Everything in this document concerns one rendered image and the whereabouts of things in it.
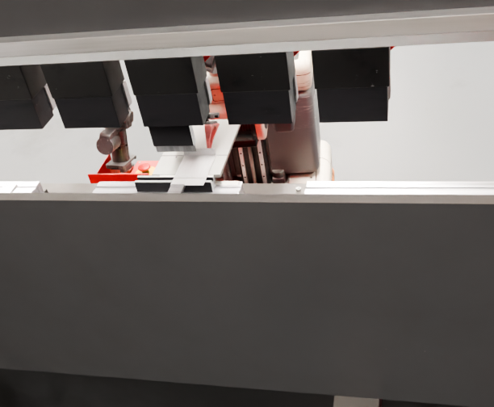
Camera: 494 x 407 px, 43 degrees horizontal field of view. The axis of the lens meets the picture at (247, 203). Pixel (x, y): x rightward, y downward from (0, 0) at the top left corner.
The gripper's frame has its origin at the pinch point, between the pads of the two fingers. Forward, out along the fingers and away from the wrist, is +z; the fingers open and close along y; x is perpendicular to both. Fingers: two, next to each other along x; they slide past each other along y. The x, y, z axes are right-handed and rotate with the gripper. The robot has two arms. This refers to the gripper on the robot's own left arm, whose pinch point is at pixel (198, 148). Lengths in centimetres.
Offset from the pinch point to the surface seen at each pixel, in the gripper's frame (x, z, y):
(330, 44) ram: -28, -23, 38
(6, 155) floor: 177, 22, -184
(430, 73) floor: 254, -18, 63
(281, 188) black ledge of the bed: 8.0, 11.5, 19.9
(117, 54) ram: -29.1, -23.2, -7.0
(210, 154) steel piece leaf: -0.5, 1.4, 3.2
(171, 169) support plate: -6.0, 4.6, -5.5
